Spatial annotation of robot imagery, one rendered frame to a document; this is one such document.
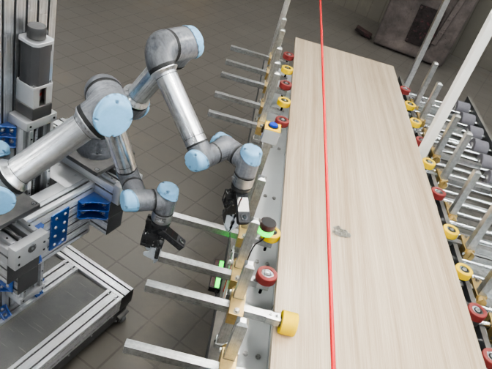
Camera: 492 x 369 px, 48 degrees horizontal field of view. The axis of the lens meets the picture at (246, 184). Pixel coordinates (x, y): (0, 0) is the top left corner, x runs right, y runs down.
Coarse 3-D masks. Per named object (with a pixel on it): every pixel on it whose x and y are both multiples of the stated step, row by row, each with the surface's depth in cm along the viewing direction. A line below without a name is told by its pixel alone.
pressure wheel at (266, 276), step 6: (258, 270) 208; (264, 270) 210; (270, 270) 210; (258, 276) 207; (264, 276) 207; (270, 276) 208; (276, 276) 208; (258, 282) 208; (264, 282) 206; (270, 282) 206
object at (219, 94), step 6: (216, 96) 333; (222, 96) 333; (228, 96) 333; (234, 96) 335; (240, 102) 334; (246, 102) 334; (252, 102) 334; (258, 102) 336; (258, 108) 335; (270, 108) 334; (276, 108) 336; (276, 114) 336; (282, 114) 336
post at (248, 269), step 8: (248, 264) 178; (248, 272) 179; (240, 280) 181; (248, 280) 181; (240, 288) 183; (240, 296) 185; (224, 320) 194; (224, 328) 195; (232, 328) 194; (224, 336) 197
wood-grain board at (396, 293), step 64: (320, 64) 394; (384, 64) 430; (320, 128) 316; (384, 128) 338; (320, 192) 263; (384, 192) 278; (320, 256) 225; (384, 256) 236; (448, 256) 248; (320, 320) 197; (384, 320) 206; (448, 320) 215
